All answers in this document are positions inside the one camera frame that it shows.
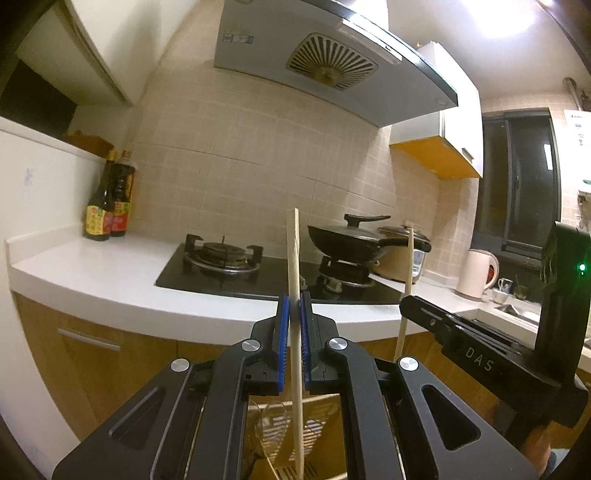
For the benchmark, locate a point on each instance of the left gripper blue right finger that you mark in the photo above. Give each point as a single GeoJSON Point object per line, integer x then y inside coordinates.
{"type": "Point", "coordinates": [400, 420]}

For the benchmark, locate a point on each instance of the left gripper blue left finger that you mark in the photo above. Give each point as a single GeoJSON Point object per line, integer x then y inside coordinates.
{"type": "Point", "coordinates": [188, 422]}

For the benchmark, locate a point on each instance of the wooden chopstick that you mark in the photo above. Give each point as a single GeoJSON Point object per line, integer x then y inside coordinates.
{"type": "Point", "coordinates": [398, 352]}
{"type": "Point", "coordinates": [296, 365]}

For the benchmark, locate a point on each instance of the white kitchen counter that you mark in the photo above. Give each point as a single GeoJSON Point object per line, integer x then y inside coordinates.
{"type": "Point", "coordinates": [141, 285]}

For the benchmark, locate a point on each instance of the dark kitchen window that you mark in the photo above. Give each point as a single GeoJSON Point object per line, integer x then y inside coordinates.
{"type": "Point", "coordinates": [519, 197]}

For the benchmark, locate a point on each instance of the person left hand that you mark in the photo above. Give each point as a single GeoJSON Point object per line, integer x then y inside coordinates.
{"type": "Point", "coordinates": [537, 448]}

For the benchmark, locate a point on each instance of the pink electric kettle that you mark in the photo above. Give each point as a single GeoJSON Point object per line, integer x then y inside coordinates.
{"type": "Point", "coordinates": [480, 272]}

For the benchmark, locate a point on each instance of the brown rice cooker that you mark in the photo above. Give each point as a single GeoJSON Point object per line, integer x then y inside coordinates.
{"type": "Point", "coordinates": [398, 262]}

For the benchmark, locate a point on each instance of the black gas stove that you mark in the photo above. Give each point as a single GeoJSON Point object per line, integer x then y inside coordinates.
{"type": "Point", "coordinates": [219, 268]}

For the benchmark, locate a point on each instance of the black wok with lid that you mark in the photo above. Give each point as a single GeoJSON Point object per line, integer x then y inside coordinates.
{"type": "Point", "coordinates": [353, 244]}

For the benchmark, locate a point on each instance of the dark soy sauce bottle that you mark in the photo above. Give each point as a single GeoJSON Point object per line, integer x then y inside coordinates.
{"type": "Point", "coordinates": [100, 207]}

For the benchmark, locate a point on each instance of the red label sauce bottle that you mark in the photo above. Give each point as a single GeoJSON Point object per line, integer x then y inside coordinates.
{"type": "Point", "coordinates": [121, 189]}

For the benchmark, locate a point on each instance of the grey range hood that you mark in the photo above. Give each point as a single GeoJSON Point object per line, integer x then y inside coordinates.
{"type": "Point", "coordinates": [335, 51]}

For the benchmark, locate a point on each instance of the white orange wall cabinet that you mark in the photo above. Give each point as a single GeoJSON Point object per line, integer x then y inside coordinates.
{"type": "Point", "coordinates": [449, 142]}

